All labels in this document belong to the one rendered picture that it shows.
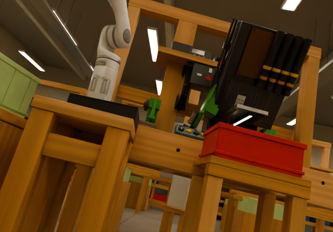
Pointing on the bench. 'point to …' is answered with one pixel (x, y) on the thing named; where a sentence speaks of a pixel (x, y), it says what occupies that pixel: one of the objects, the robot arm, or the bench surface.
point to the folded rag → (147, 124)
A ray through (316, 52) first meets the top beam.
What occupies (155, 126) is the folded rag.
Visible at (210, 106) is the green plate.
